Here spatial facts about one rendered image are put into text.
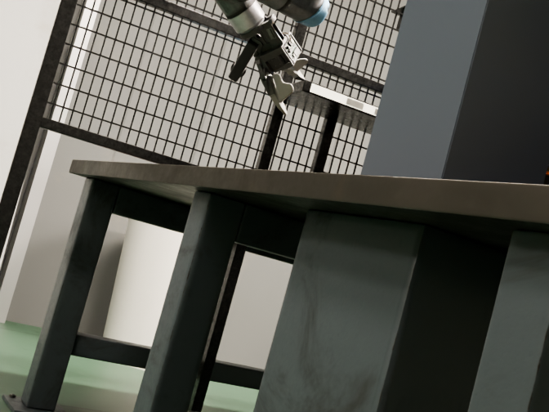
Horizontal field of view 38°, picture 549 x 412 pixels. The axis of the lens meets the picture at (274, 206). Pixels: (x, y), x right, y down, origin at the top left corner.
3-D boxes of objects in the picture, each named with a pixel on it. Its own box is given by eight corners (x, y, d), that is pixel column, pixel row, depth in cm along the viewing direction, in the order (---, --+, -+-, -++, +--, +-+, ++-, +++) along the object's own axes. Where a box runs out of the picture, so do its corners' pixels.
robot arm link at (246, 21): (222, 24, 175) (234, 6, 181) (234, 41, 177) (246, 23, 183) (248, 10, 171) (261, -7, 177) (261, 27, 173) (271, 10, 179)
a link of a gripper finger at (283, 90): (296, 107, 176) (284, 68, 177) (274, 116, 180) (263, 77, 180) (303, 107, 179) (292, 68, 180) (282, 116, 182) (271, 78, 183)
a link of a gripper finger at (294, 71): (319, 73, 189) (296, 60, 182) (299, 82, 193) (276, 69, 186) (318, 61, 190) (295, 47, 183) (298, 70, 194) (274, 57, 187)
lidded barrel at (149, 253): (171, 356, 395) (208, 224, 401) (233, 388, 351) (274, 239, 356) (68, 339, 362) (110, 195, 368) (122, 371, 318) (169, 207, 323)
